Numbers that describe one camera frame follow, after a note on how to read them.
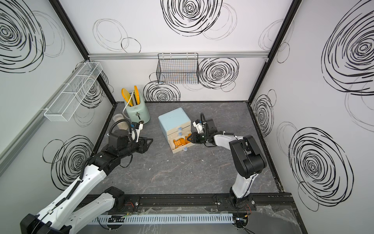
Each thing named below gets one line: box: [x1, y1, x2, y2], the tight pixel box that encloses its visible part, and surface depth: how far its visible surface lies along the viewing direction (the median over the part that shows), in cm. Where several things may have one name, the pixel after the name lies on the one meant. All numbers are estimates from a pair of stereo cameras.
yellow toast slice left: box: [121, 87, 133, 107], surface depth 98 cm
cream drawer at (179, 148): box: [167, 138, 196, 154], surface depth 93 cm
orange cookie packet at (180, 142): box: [173, 137, 186, 149], surface depth 96 cm
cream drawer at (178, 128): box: [166, 120, 192, 137], surface depth 90 cm
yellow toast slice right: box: [133, 85, 140, 105], surface depth 99 cm
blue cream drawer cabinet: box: [158, 107, 196, 152], surface depth 92 cm
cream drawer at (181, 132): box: [167, 125, 192, 141], surface depth 93 cm
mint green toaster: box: [124, 94, 151, 125], surface depth 98 cm
